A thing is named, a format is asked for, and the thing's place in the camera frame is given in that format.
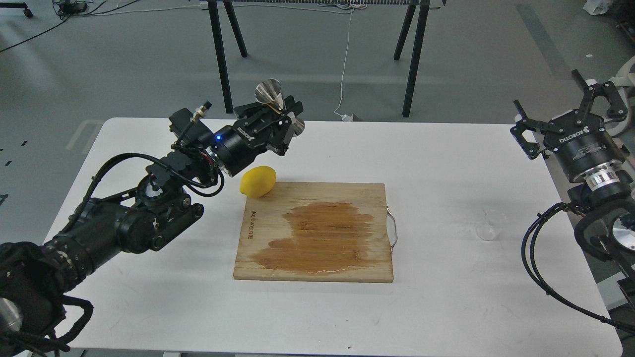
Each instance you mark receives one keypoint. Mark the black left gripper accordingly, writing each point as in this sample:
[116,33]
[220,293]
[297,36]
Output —
[236,146]

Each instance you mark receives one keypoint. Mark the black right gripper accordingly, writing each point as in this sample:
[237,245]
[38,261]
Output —
[583,146]

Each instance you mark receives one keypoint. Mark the white chair frame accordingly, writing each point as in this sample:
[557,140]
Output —
[624,81]

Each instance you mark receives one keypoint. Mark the yellow lemon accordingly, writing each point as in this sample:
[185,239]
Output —
[258,182]

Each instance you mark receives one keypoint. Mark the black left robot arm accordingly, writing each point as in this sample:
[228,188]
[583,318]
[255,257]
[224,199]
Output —
[37,314]

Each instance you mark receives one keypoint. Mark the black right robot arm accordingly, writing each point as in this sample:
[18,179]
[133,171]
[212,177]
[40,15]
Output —
[601,194]

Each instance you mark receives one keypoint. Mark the clear glass cup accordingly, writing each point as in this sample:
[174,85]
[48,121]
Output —
[492,225]

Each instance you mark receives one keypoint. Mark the wooden cutting board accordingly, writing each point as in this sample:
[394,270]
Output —
[311,231]

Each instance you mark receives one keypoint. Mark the steel double jigger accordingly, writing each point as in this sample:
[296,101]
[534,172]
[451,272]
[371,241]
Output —
[269,92]

